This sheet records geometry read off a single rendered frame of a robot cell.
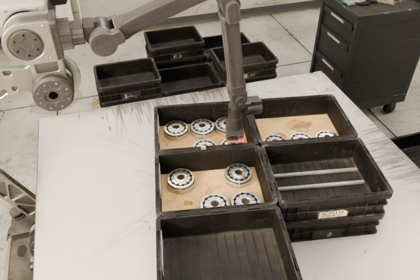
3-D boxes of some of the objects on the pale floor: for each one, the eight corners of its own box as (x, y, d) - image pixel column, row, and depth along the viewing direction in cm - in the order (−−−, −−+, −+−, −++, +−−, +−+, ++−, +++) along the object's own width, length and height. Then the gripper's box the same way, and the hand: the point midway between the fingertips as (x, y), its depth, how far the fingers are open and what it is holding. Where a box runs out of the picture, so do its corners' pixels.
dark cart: (332, 128, 313) (359, 16, 258) (305, 96, 347) (323, -9, 292) (399, 114, 327) (438, 5, 272) (367, 85, 361) (395, -18, 305)
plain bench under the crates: (84, 585, 131) (22, 554, 88) (67, 209, 251) (38, 118, 208) (487, 413, 168) (583, 332, 125) (304, 157, 288) (321, 70, 245)
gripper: (225, 107, 161) (224, 137, 171) (227, 124, 153) (225, 155, 162) (242, 107, 162) (240, 137, 171) (245, 124, 153) (242, 155, 163)
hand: (233, 144), depth 166 cm, fingers open, 6 cm apart
